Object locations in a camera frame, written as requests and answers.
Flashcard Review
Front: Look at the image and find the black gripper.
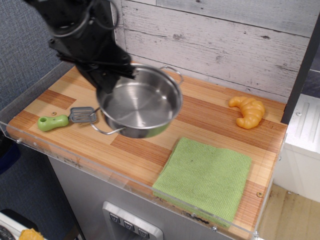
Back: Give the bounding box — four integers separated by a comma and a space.
48, 22, 135, 94

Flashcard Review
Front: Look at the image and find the stainless steel pot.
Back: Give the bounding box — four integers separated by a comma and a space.
90, 63, 184, 139

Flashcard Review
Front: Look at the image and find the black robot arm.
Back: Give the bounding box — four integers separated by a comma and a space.
26, 0, 135, 94

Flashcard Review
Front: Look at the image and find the green cloth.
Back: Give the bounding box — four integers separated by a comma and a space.
152, 137, 252, 228

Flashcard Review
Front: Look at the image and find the clear acrylic guard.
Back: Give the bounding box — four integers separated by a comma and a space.
0, 37, 288, 240

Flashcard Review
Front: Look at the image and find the orange plastic croissant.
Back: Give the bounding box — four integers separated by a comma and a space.
228, 96, 266, 130

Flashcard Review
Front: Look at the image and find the silver dispenser panel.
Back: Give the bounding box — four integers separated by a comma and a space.
102, 201, 164, 240

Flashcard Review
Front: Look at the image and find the yellow black object corner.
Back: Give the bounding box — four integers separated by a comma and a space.
0, 219, 45, 240

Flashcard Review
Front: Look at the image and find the white appliance right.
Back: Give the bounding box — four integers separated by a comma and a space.
273, 94, 320, 202

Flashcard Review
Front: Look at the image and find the dark grey left post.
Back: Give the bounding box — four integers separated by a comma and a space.
100, 0, 119, 64

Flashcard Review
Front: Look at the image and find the dark grey post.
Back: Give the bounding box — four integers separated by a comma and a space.
100, 0, 119, 64
280, 16, 320, 125

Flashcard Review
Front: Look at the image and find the green handled grey spatula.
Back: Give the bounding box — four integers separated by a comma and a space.
37, 106, 97, 132

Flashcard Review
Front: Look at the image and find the black cable loop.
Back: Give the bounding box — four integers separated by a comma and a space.
52, 0, 120, 38

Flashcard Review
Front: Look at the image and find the dark grey right post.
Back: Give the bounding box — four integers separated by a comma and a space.
280, 16, 320, 125

